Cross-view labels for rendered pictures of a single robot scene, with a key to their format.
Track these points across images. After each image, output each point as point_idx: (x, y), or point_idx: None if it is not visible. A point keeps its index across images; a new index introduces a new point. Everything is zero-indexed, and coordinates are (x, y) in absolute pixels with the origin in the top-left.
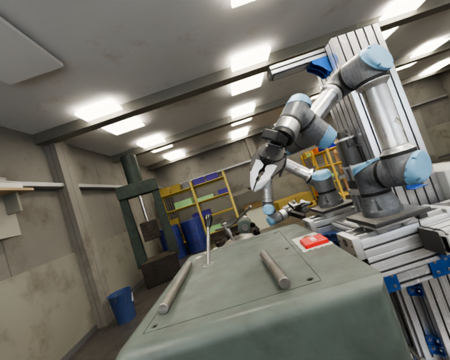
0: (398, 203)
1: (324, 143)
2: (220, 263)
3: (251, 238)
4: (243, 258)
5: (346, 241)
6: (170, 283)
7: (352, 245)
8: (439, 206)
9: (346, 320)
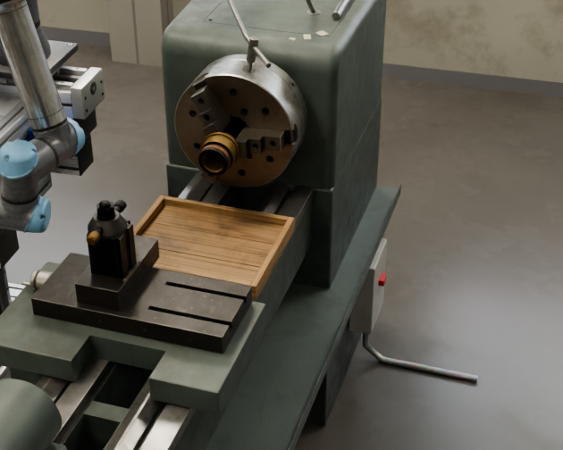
0: None
1: None
2: (301, 6)
3: (239, 29)
4: (276, 2)
5: (95, 81)
6: (358, 8)
7: (102, 77)
8: None
9: None
